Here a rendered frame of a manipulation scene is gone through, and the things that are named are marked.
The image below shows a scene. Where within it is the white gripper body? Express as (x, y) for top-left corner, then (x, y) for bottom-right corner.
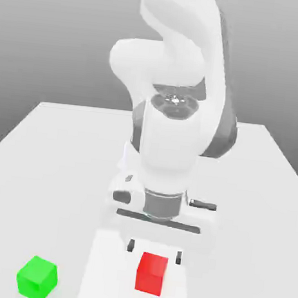
(102, 203), (219, 256)

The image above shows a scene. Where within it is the small red cube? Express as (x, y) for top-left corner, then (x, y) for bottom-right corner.
(133, 251), (170, 298)

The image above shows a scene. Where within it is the small green cube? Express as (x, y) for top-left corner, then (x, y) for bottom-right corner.
(14, 253), (61, 298)

